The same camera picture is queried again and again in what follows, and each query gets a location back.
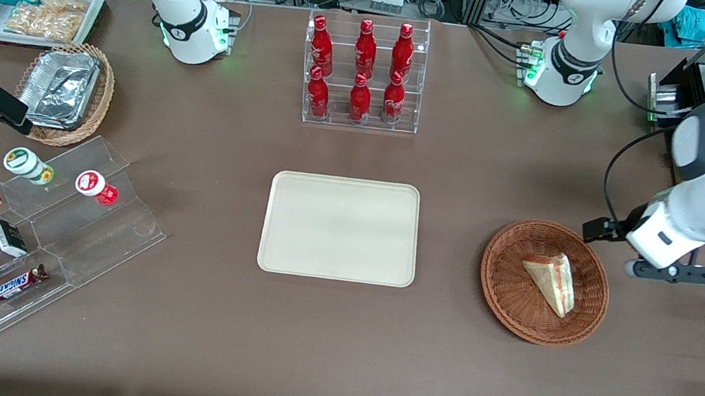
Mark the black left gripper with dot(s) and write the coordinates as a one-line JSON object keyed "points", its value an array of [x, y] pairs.
{"points": [[628, 221]]}

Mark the triangle sandwich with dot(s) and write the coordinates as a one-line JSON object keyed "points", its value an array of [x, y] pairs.
{"points": [[553, 284]]}

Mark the light oval wicker basket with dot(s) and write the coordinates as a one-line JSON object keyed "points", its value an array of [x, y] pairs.
{"points": [[97, 107]]}

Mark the brown round wicker basket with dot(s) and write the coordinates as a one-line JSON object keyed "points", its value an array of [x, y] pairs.
{"points": [[518, 306]]}

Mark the beige rectangular serving tray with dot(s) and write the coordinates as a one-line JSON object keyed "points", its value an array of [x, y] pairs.
{"points": [[341, 228]]}

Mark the aluminium foil container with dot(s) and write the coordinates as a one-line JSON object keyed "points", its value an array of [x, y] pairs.
{"points": [[58, 88]]}

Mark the green lid cup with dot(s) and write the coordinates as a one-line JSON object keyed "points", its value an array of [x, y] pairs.
{"points": [[25, 164]]}

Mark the clear bag of snacks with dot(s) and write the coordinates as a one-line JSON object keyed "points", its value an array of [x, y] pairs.
{"points": [[47, 18]]}

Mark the red lid cup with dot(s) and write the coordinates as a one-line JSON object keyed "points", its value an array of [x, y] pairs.
{"points": [[92, 185]]}

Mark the small black box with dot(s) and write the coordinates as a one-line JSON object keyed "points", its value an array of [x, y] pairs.
{"points": [[9, 237]]}

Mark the clear acrylic stepped stand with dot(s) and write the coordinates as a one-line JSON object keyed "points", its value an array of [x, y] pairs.
{"points": [[108, 245]]}

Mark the snickers chocolate bar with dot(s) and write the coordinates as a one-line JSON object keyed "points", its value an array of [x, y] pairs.
{"points": [[11, 287]]}

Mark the teal plastic bag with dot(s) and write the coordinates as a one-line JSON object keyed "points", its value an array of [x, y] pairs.
{"points": [[696, 29]]}

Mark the red cola bottle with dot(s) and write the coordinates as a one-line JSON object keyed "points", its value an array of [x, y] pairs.
{"points": [[322, 47], [403, 53], [393, 103], [360, 103], [365, 50], [318, 98]]}

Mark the clear acrylic bottle rack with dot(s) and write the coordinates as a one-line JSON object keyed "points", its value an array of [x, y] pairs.
{"points": [[336, 119]]}

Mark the white connector strip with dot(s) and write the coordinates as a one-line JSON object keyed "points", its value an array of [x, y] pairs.
{"points": [[385, 2]]}

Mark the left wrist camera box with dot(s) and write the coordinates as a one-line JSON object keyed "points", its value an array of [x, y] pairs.
{"points": [[670, 272]]}

